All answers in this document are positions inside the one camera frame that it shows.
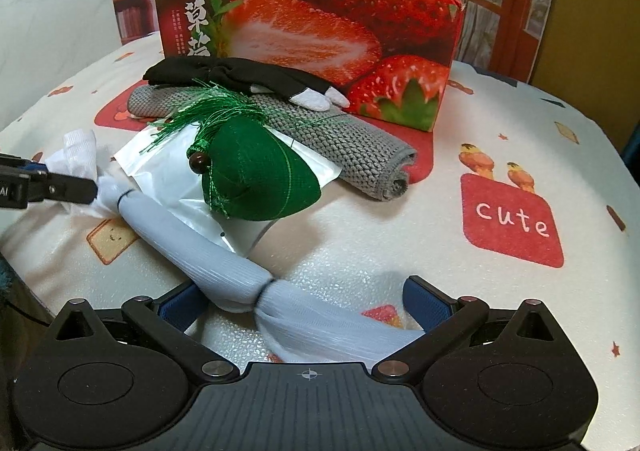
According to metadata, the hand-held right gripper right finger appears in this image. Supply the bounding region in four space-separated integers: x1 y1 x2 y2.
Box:
371 275 572 386

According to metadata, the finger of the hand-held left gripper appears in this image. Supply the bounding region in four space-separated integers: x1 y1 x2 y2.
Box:
27 174 99 206
0 154 51 176

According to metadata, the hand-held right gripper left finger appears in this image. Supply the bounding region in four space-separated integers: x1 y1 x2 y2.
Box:
51 279 241 385

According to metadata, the light blue knotted sleeve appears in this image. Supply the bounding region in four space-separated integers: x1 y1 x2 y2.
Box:
47 128 426 364

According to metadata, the grey knitted cloth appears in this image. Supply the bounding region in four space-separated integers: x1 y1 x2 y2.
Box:
126 83 417 202

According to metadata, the black glove with white fingertips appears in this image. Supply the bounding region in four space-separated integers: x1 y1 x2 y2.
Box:
143 57 351 112

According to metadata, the red strawberry print cardboard box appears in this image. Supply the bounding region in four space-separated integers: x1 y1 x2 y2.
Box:
154 0 466 132

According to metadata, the clear plastic bag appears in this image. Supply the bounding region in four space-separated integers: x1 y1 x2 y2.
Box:
114 126 343 259

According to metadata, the green tasselled sachet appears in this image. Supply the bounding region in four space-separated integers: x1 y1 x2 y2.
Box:
140 78 351 222

